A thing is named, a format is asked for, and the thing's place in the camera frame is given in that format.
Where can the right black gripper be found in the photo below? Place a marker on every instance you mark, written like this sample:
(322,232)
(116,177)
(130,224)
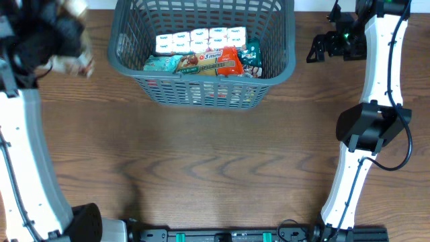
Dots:
(323,47)

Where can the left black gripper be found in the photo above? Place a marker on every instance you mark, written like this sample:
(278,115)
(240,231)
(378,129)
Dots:
(62,42)

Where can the white brown snack bag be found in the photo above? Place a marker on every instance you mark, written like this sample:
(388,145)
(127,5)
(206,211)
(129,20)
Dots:
(252,72)
(76,66)

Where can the grey plastic basket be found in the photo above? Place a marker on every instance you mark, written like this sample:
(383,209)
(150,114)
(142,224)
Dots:
(137,23)

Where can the green Nescafe coffee bag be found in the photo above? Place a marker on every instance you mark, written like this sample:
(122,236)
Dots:
(252,54)

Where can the light blue snack bar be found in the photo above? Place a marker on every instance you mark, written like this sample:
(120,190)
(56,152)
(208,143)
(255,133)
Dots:
(162,63)

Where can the San Remo spaghetti packet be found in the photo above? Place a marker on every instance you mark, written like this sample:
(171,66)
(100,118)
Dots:
(222,61)

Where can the Kleenex tissue multipack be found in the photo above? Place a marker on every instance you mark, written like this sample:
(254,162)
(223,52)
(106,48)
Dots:
(201,40)

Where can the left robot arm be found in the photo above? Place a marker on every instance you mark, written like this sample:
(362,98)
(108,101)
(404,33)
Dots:
(38,37)

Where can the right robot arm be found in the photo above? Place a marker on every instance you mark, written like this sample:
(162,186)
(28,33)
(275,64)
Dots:
(374,35)

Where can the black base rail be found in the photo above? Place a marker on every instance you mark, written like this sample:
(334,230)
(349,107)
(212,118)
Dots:
(288,230)

